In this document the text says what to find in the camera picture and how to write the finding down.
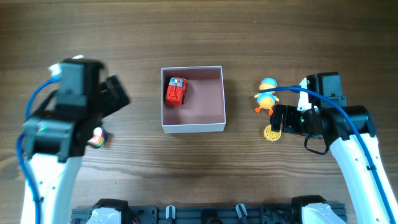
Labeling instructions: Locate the yellow round slice toy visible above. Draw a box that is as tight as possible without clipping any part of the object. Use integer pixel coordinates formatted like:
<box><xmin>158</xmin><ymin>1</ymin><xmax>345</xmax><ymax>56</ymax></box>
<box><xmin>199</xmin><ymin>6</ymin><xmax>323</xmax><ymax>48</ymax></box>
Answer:
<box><xmin>264</xmin><ymin>125</ymin><xmax>282</xmax><ymax>142</ymax></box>

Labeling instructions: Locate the multicolour puzzle cube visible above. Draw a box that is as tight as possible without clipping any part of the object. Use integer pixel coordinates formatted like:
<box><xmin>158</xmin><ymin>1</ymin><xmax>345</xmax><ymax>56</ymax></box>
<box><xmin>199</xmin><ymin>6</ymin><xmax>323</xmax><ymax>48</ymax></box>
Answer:
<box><xmin>87</xmin><ymin>127</ymin><xmax>109</xmax><ymax>149</ymax></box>

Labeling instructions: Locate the red toy fire truck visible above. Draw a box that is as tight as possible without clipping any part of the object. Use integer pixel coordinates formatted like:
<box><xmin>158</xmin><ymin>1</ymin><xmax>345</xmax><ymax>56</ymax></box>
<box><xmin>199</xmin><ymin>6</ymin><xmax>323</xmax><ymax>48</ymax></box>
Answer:
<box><xmin>165</xmin><ymin>77</ymin><xmax>187</xmax><ymax>107</ymax></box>

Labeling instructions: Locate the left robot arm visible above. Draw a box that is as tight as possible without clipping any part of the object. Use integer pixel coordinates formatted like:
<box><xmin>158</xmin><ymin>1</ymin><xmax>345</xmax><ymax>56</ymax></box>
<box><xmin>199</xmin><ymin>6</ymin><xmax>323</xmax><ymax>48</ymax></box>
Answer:
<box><xmin>16</xmin><ymin>57</ymin><xmax>130</xmax><ymax>223</ymax></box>

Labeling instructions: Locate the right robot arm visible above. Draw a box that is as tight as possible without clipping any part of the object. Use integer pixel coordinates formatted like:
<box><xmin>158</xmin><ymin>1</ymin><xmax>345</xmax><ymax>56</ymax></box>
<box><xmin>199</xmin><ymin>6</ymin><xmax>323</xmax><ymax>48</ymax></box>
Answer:
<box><xmin>270</xmin><ymin>72</ymin><xmax>397</xmax><ymax>223</ymax></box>

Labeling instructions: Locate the yellow duck toy blue hat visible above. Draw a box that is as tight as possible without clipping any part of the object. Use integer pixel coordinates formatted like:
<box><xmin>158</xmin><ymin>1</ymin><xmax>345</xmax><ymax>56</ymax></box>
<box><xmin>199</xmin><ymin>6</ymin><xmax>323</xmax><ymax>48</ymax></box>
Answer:
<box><xmin>254</xmin><ymin>78</ymin><xmax>279</xmax><ymax>115</ymax></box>

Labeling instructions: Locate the white box pink interior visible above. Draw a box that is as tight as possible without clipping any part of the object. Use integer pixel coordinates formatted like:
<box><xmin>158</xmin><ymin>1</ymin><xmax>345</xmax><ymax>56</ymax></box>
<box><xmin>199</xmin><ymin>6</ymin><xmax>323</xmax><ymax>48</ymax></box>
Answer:
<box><xmin>161</xmin><ymin>65</ymin><xmax>226</xmax><ymax>134</ymax></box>

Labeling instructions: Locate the left blue cable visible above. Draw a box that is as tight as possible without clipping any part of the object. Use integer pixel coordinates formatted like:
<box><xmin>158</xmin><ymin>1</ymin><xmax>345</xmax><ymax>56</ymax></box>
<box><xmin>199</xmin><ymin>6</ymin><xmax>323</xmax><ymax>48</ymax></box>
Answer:
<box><xmin>15</xmin><ymin>76</ymin><xmax>62</xmax><ymax>224</ymax></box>

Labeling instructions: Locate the blue cable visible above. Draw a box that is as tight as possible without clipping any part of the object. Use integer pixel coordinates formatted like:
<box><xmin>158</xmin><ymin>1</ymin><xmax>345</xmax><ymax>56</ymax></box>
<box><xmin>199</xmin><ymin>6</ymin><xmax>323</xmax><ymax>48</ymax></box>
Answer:
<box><xmin>15</xmin><ymin>76</ymin><xmax>62</xmax><ymax>224</ymax></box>
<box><xmin>257</xmin><ymin>86</ymin><xmax>398</xmax><ymax>224</ymax></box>

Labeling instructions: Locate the right blue cable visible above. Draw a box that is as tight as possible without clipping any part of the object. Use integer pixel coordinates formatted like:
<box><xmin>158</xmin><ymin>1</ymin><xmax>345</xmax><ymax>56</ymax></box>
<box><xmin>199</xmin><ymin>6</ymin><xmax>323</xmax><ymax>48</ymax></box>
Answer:
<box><xmin>257</xmin><ymin>86</ymin><xmax>398</xmax><ymax>224</ymax></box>

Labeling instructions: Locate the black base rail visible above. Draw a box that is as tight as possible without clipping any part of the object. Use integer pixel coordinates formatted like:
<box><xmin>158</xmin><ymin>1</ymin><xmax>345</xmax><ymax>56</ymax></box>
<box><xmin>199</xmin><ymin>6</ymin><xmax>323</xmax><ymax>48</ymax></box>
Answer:
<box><xmin>70</xmin><ymin>204</ymin><xmax>291</xmax><ymax>224</ymax></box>

